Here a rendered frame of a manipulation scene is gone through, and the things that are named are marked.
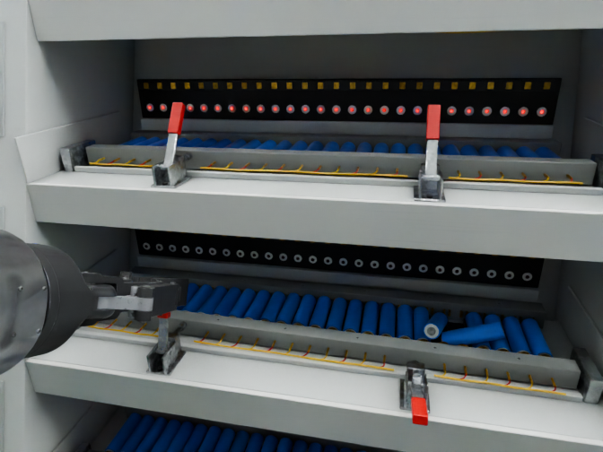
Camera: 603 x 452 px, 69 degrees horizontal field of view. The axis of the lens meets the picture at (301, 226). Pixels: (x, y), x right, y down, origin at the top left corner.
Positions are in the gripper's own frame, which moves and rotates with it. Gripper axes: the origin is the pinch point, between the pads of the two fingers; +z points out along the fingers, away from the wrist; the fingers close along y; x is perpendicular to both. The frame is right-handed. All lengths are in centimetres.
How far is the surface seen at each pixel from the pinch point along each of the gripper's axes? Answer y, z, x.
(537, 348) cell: 39.4, 8.9, -2.7
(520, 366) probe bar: 36.9, 5.5, -4.2
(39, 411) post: -16.0, 3.9, -15.6
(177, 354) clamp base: 1.0, 3.4, -6.9
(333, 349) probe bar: 17.9, 6.4, -4.9
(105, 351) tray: -8.0, 3.5, -7.6
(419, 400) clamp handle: 26.7, -2.5, -6.8
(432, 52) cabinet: 27.2, 13.4, 33.2
